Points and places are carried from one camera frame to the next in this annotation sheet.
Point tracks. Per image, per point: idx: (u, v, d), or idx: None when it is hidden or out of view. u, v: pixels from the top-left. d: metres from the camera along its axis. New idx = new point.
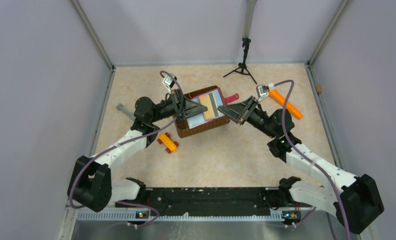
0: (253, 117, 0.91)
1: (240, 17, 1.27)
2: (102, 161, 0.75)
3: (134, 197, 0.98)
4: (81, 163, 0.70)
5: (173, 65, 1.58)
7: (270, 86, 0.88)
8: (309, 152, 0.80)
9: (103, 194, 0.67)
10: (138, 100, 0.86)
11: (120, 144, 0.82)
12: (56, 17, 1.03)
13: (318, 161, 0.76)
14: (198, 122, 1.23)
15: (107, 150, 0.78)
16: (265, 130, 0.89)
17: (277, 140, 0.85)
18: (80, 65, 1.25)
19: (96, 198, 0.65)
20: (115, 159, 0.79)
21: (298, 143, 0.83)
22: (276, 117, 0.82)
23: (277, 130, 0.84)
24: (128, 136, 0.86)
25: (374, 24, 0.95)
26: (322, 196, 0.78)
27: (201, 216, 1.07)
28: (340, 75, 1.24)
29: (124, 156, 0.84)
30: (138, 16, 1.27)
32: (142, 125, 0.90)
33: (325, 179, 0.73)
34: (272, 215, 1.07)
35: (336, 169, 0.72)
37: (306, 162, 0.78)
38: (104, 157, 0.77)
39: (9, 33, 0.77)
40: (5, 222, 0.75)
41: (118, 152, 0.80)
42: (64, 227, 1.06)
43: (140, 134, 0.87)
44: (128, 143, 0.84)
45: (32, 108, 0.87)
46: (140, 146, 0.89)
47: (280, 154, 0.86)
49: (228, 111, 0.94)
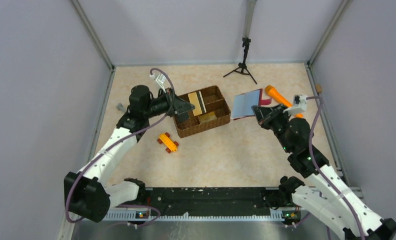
0: (274, 123, 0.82)
1: (240, 17, 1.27)
2: (91, 175, 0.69)
3: (134, 197, 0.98)
4: (69, 178, 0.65)
5: (173, 65, 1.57)
7: (303, 98, 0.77)
8: (337, 179, 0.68)
9: (100, 206, 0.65)
10: (135, 86, 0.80)
11: (107, 151, 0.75)
12: (56, 16, 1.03)
13: (347, 194, 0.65)
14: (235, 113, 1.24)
15: (94, 161, 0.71)
16: (282, 141, 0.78)
17: (297, 153, 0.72)
18: (80, 65, 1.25)
19: (94, 211, 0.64)
20: (104, 168, 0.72)
21: (326, 165, 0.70)
22: (292, 125, 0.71)
23: (296, 142, 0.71)
24: (114, 137, 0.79)
25: (373, 24, 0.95)
26: (329, 214, 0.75)
27: (201, 216, 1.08)
28: (340, 75, 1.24)
29: (114, 161, 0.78)
30: (139, 15, 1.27)
32: (128, 121, 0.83)
33: (348, 214, 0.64)
34: (272, 215, 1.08)
35: (362, 206, 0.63)
37: (333, 192, 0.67)
38: (91, 169, 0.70)
39: (8, 31, 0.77)
40: (5, 223, 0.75)
41: (107, 160, 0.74)
42: (63, 227, 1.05)
43: (128, 132, 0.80)
44: (115, 147, 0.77)
45: (33, 107, 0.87)
46: (130, 142, 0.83)
47: (302, 170, 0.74)
49: (258, 112, 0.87)
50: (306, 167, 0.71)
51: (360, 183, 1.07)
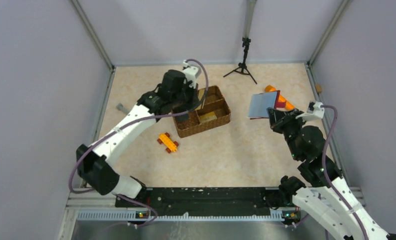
0: (287, 128, 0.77)
1: (240, 17, 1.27)
2: (101, 152, 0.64)
3: (135, 196, 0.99)
4: (80, 149, 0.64)
5: (173, 65, 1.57)
7: (318, 105, 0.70)
8: (348, 193, 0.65)
9: (105, 183, 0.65)
10: (172, 69, 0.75)
11: (121, 130, 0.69)
12: (57, 16, 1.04)
13: (357, 210, 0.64)
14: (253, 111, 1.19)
15: (107, 138, 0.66)
16: (292, 148, 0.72)
17: (308, 163, 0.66)
18: (80, 65, 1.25)
19: (99, 186, 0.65)
20: (115, 148, 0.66)
21: (338, 178, 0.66)
22: (304, 133, 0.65)
23: (309, 151, 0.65)
24: (132, 115, 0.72)
25: (373, 24, 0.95)
26: (330, 220, 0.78)
27: (201, 216, 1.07)
28: (340, 76, 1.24)
29: (125, 142, 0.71)
30: (139, 15, 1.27)
32: (150, 99, 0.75)
33: (356, 228, 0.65)
34: (272, 214, 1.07)
35: (371, 221, 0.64)
37: (343, 206, 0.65)
38: (102, 146, 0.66)
39: (9, 31, 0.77)
40: (5, 223, 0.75)
41: (119, 139, 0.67)
42: (64, 227, 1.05)
43: (147, 111, 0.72)
44: (130, 127, 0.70)
45: (33, 107, 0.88)
46: (148, 123, 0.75)
47: (314, 180, 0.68)
49: (272, 115, 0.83)
50: (319, 178, 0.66)
51: (360, 184, 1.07)
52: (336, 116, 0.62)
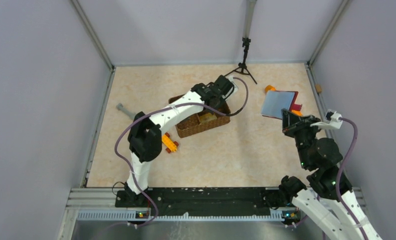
0: (300, 134, 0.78)
1: (240, 17, 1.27)
2: (156, 121, 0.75)
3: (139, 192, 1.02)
4: (137, 116, 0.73)
5: (173, 65, 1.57)
7: (336, 116, 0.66)
8: (357, 207, 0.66)
9: (151, 151, 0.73)
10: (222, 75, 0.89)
11: (176, 107, 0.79)
12: (57, 16, 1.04)
13: (364, 224, 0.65)
14: (267, 109, 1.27)
15: (163, 111, 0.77)
16: (302, 155, 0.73)
17: (320, 174, 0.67)
18: (80, 65, 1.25)
19: (146, 151, 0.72)
20: (169, 121, 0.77)
21: (348, 191, 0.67)
22: (319, 146, 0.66)
23: (322, 164, 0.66)
24: (186, 99, 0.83)
25: (373, 24, 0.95)
26: (330, 225, 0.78)
27: (202, 217, 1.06)
28: (340, 75, 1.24)
29: (178, 118, 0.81)
30: (139, 15, 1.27)
32: (202, 89, 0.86)
33: None
34: (272, 215, 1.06)
35: (375, 234, 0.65)
37: (350, 219, 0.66)
38: (158, 117, 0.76)
39: (8, 31, 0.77)
40: (5, 223, 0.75)
41: (173, 115, 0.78)
42: (64, 227, 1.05)
43: (199, 99, 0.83)
44: (184, 107, 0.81)
45: (32, 107, 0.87)
46: (197, 109, 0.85)
47: (324, 192, 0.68)
49: (286, 117, 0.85)
50: (329, 191, 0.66)
51: (360, 184, 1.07)
52: (355, 136, 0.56)
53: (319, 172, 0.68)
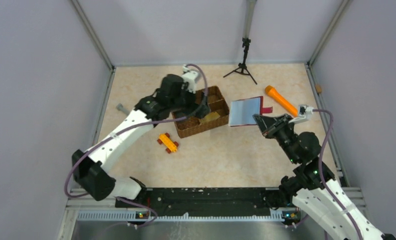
0: (280, 134, 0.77)
1: (240, 17, 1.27)
2: (96, 158, 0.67)
3: (134, 196, 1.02)
4: (76, 155, 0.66)
5: (174, 65, 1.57)
7: (309, 109, 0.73)
8: (342, 194, 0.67)
9: (101, 189, 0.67)
10: (168, 76, 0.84)
11: (117, 135, 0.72)
12: (57, 16, 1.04)
13: (351, 210, 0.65)
14: (235, 121, 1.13)
15: (102, 143, 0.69)
16: (289, 153, 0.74)
17: (304, 166, 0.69)
18: (80, 65, 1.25)
19: (94, 192, 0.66)
20: (111, 152, 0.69)
21: (331, 180, 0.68)
22: (301, 139, 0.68)
23: (304, 156, 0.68)
24: (129, 121, 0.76)
25: (373, 24, 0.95)
26: (330, 223, 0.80)
27: (202, 217, 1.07)
28: (339, 76, 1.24)
29: (124, 145, 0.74)
30: (138, 15, 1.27)
32: (147, 103, 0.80)
33: (352, 229, 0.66)
34: (272, 215, 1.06)
35: (365, 221, 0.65)
37: (337, 207, 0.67)
38: (98, 151, 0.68)
39: (8, 31, 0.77)
40: (5, 222, 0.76)
41: (116, 144, 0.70)
42: (64, 227, 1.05)
43: (145, 117, 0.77)
44: (127, 133, 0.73)
45: (33, 107, 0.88)
46: (146, 128, 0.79)
47: (308, 182, 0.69)
49: (259, 121, 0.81)
50: (313, 181, 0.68)
51: (360, 184, 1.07)
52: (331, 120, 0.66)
53: (302, 164, 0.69)
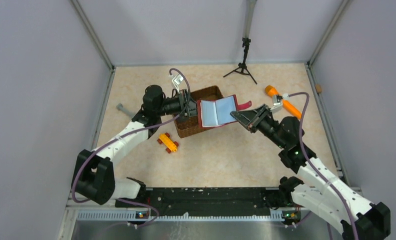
0: (263, 125, 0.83)
1: (240, 17, 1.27)
2: (103, 154, 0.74)
3: (134, 196, 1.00)
4: (82, 155, 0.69)
5: (174, 65, 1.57)
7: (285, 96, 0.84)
8: (325, 169, 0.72)
9: (106, 187, 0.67)
10: (150, 87, 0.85)
11: (121, 137, 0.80)
12: (57, 17, 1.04)
13: (334, 182, 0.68)
14: (212, 121, 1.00)
15: (108, 143, 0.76)
16: (275, 141, 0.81)
17: (288, 150, 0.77)
18: (80, 64, 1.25)
19: (100, 191, 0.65)
20: (117, 152, 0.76)
21: (313, 157, 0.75)
22: (284, 125, 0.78)
23: (288, 139, 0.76)
24: (128, 128, 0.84)
25: (373, 24, 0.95)
26: (327, 209, 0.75)
27: (201, 216, 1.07)
28: (339, 76, 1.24)
29: (126, 148, 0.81)
30: (138, 15, 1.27)
32: (143, 117, 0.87)
33: (339, 203, 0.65)
34: (272, 215, 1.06)
35: (351, 192, 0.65)
37: (321, 181, 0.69)
38: (105, 150, 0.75)
39: (8, 31, 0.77)
40: (5, 222, 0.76)
41: (120, 145, 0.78)
42: (64, 227, 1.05)
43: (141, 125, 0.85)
44: (130, 136, 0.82)
45: (32, 106, 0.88)
46: (142, 136, 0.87)
47: (292, 165, 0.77)
49: (239, 116, 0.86)
50: (295, 162, 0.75)
51: (360, 183, 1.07)
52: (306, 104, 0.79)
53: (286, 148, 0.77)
